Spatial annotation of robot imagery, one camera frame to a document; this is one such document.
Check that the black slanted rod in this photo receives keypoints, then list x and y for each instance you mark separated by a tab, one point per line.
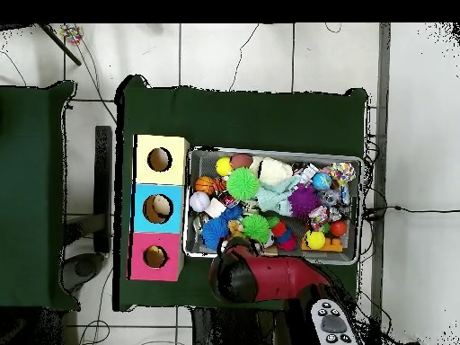
59	43

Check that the yellow smooth ball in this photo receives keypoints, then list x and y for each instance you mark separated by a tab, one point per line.
223	166

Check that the white baseball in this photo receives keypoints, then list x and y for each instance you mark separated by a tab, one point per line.
199	202

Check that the orange basketball toy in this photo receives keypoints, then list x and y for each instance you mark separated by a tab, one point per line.
204	185

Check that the brown football toy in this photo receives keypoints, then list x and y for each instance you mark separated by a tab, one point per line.
241	161

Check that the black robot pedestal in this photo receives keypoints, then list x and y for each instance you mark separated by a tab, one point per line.
230	327

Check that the dark green tablecloth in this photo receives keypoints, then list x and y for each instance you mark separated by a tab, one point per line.
251	118

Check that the wooden three-hole box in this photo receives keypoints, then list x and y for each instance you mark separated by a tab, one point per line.
172	222

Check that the black upright panel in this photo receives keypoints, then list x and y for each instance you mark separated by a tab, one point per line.
103	187

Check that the cream knitted cloth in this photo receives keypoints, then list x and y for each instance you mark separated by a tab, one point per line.
275	170

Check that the purple knobbly ball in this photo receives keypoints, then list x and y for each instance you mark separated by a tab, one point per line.
303	201

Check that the green cloth side table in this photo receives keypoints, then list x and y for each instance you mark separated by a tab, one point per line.
32	161

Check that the small colourful toy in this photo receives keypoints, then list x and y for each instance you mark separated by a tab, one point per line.
72	34

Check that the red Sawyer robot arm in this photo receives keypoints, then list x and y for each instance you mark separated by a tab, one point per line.
284	278

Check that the silver mesh bin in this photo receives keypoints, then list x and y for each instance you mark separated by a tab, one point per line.
205	163

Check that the green spiky rubber ball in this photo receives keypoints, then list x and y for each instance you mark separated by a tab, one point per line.
242	183
256	228

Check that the small plush monkey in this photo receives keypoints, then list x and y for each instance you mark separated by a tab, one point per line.
235	227

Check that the blue spiky rubber ball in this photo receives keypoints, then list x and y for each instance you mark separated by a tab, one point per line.
214	233

